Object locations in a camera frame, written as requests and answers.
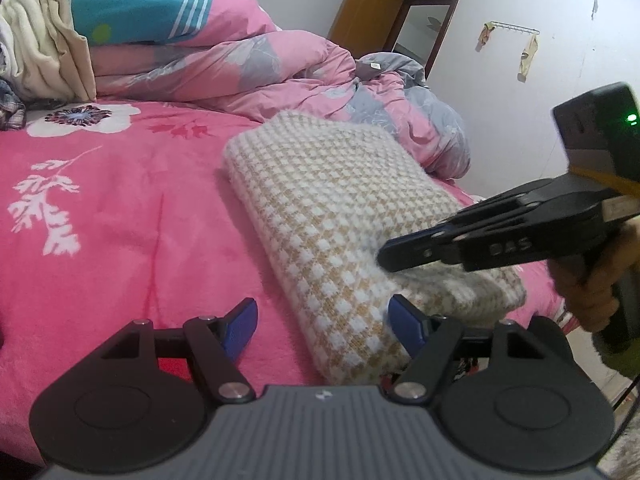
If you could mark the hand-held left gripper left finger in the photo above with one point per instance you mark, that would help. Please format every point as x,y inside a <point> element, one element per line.
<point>240,327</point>

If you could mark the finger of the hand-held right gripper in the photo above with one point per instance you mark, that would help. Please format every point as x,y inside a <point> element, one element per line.
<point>490,212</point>
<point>420,252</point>

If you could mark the blue striped blanket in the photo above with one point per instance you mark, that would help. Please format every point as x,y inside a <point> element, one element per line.
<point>135,5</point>

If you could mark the pink grey floral duvet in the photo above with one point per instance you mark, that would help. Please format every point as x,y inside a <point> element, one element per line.
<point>280,70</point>

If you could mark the metal wall hook rack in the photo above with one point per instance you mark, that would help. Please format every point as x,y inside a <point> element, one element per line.
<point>515,26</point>

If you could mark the small hanging cloth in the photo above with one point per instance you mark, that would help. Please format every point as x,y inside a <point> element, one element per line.
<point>485,35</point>

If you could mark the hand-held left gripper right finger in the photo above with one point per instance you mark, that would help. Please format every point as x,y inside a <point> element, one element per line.
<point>402,322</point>

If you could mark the beige white checked coat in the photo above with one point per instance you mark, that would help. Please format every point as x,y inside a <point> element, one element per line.
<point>330,220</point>

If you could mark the cream folded garment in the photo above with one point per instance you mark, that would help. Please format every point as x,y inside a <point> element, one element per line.
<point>70,45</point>

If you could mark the white folded garment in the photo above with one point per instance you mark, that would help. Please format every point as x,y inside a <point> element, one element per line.
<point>25,45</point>

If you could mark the blue denim garment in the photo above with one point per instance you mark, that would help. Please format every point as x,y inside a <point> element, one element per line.
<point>11,107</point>

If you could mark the long hanging cloth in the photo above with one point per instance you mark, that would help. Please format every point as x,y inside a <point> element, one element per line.
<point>528,57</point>

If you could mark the person's right hand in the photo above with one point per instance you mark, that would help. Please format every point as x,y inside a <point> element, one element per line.
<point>600,295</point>

